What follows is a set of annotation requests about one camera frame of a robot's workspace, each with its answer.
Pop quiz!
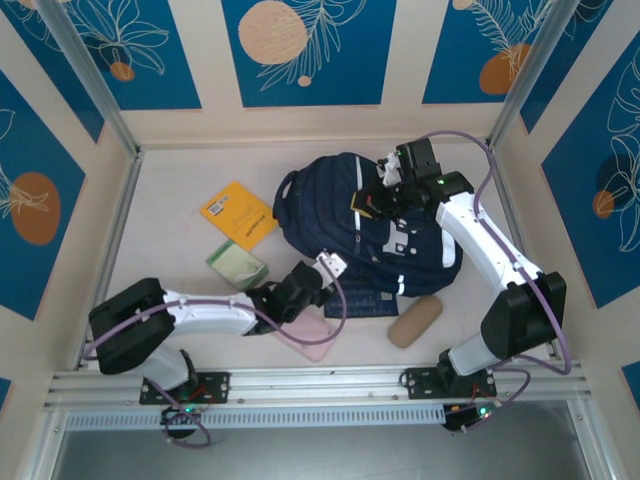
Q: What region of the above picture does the navy blue backpack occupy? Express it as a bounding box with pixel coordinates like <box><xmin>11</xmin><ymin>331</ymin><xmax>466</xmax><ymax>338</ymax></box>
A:
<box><xmin>272</xmin><ymin>152</ymin><xmax>462</xmax><ymax>296</ymax></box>

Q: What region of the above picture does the dark navy book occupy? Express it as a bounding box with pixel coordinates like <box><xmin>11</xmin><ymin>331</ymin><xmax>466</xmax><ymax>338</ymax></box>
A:
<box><xmin>323</xmin><ymin>285</ymin><xmax>400</xmax><ymax>320</ymax></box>

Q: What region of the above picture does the pink pencil case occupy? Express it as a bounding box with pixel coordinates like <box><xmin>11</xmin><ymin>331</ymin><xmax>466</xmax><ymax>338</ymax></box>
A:
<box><xmin>269</xmin><ymin>309</ymin><xmax>335</xmax><ymax>364</ymax></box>

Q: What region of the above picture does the green packet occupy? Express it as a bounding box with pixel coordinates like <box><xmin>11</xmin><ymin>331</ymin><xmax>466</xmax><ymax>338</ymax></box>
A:
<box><xmin>206</xmin><ymin>238</ymin><xmax>270</xmax><ymax>291</ymax></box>

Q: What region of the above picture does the tan oval case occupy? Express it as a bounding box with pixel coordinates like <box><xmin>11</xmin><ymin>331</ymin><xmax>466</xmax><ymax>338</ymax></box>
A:
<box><xmin>388</xmin><ymin>294</ymin><xmax>445</xmax><ymax>350</ymax></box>

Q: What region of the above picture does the yellow book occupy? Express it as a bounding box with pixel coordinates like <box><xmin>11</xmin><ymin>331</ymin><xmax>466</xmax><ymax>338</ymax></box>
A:
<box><xmin>199</xmin><ymin>180</ymin><xmax>280</xmax><ymax>253</ymax></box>

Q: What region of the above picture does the black controller board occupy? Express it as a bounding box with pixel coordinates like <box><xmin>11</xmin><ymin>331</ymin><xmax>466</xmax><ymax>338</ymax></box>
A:
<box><xmin>159</xmin><ymin>404</ymin><xmax>204</xmax><ymax>441</ymax></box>
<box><xmin>442</xmin><ymin>402</ymin><xmax>496</xmax><ymax>435</ymax></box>

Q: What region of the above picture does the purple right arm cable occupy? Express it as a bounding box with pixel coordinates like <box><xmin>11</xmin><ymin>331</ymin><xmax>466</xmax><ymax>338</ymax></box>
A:
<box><xmin>419</xmin><ymin>129</ymin><xmax>574</xmax><ymax>434</ymax></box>

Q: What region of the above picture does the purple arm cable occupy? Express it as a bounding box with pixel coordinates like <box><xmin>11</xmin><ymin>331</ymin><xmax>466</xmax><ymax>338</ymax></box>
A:
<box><xmin>419</xmin><ymin>129</ymin><xmax>574</xmax><ymax>434</ymax></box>
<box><xmin>82</xmin><ymin>262</ymin><xmax>349</xmax><ymax>448</ymax></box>

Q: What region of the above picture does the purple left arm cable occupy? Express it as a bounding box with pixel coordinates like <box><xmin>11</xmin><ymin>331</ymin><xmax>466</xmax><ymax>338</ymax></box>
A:
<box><xmin>82</xmin><ymin>262</ymin><xmax>349</xmax><ymax>448</ymax></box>

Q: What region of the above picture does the aluminium side rail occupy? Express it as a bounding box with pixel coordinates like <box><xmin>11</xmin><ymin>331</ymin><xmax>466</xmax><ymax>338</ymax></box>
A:
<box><xmin>484</xmin><ymin>142</ymin><xmax>561</xmax><ymax>361</ymax></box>
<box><xmin>74</xmin><ymin>149</ymin><xmax>146</xmax><ymax>372</ymax></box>

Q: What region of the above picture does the aluminium frame rail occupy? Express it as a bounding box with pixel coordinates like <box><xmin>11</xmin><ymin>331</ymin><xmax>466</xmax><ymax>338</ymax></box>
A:
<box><xmin>44</xmin><ymin>362</ymin><xmax>591</xmax><ymax>409</ymax></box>

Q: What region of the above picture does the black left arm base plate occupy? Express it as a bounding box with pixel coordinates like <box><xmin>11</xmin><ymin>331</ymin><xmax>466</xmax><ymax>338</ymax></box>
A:
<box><xmin>138</xmin><ymin>370</ymin><xmax>232</xmax><ymax>406</ymax></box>

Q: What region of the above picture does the grey slotted cable duct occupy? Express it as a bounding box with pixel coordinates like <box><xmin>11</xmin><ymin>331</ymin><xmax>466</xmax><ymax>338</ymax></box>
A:
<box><xmin>64</xmin><ymin>405</ymin><xmax>446</xmax><ymax>431</ymax></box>

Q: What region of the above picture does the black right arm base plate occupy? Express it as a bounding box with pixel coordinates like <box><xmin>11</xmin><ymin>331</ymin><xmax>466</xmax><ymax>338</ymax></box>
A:
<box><xmin>399</xmin><ymin>366</ymin><xmax>499</xmax><ymax>401</ymax></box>

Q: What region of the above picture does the aluminium frame post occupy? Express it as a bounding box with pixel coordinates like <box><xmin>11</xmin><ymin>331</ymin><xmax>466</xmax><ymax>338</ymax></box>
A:
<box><xmin>487</xmin><ymin>0</ymin><xmax>576</xmax><ymax>151</ymax></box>
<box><xmin>34</xmin><ymin>0</ymin><xmax>142</xmax><ymax>159</ymax></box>

